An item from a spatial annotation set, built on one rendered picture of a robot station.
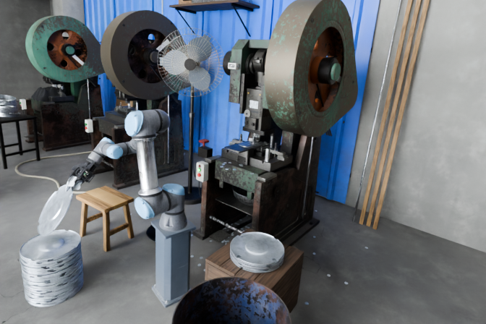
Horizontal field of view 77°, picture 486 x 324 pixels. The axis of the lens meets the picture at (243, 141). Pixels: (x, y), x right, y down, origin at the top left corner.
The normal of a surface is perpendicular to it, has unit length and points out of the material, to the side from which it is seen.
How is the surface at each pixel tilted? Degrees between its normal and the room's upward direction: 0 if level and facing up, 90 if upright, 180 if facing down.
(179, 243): 90
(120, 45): 90
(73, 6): 90
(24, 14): 90
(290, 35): 65
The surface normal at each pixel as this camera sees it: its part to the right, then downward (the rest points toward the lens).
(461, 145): -0.62, 0.16
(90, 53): 0.81, 0.20
